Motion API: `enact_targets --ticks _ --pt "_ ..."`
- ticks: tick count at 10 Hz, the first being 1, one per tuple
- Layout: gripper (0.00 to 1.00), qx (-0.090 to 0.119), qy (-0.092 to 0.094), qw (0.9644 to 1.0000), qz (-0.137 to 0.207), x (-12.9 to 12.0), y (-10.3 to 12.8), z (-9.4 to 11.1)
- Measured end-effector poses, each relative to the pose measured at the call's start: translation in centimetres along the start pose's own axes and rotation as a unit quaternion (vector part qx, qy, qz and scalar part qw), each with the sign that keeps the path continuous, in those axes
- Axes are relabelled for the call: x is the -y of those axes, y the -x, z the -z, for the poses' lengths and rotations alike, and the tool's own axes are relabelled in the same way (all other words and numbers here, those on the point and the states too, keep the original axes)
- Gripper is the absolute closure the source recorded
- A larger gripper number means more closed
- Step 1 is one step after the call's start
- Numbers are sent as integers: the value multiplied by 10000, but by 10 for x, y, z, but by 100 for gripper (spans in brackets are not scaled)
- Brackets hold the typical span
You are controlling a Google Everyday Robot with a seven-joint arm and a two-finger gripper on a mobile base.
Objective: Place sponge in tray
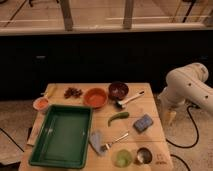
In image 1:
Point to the orange bowl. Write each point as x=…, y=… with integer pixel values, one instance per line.
x=95, y=97

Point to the green plastic cup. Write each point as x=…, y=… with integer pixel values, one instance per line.
x=122, y=158

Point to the dark red bowl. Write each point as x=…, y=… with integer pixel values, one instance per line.
x=118, y=90

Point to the grey blue cloth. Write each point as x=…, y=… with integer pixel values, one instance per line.
x=95, y=141

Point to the small metal cup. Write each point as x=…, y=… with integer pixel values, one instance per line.
x=143, y=156

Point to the green chili pepper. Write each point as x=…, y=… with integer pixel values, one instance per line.
x=121, y=115

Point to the metal fork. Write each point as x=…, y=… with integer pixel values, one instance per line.
x=108, y=145

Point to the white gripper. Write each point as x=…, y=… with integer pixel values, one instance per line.
x=170, y=99

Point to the white handled brush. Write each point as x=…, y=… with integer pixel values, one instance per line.
x=122, y=103

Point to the bunch of dark grapes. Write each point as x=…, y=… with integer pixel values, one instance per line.
x=73, y=92

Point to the blue sponge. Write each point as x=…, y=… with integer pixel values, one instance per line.
x=143, y=123

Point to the green plastic tray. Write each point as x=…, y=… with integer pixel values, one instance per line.
x=63, y=138

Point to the yellow banana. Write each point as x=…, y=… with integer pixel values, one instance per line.
x=49, y=91

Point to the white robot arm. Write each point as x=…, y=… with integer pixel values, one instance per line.
x=185, y=83

